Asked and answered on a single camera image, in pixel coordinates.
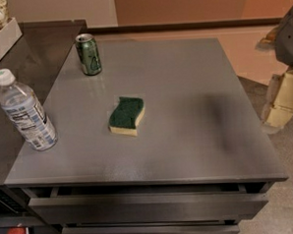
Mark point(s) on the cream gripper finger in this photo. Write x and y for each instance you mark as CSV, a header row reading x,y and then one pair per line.
x,y
278,108

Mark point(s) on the green and yellow sponge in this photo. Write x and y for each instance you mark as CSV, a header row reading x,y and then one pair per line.
x,y
127,115

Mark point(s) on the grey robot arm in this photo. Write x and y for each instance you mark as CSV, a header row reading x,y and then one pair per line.
x,y
281,39

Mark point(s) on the green soda can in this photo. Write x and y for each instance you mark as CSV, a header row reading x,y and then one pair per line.
x,y
89,56

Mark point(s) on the upper steel drawer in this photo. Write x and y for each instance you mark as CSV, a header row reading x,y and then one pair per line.
x,y
149,204

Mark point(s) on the steel drawer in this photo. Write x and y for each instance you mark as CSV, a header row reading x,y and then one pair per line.
x,y
160,229
149,204

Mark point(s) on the lower steel drawer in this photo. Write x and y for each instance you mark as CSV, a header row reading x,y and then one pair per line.
x,y
160,229

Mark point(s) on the clear plastic water bottle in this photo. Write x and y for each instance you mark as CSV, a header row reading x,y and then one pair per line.
x,y
23,108

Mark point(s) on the white snack box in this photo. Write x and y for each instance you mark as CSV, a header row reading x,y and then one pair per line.
x,y
9,35

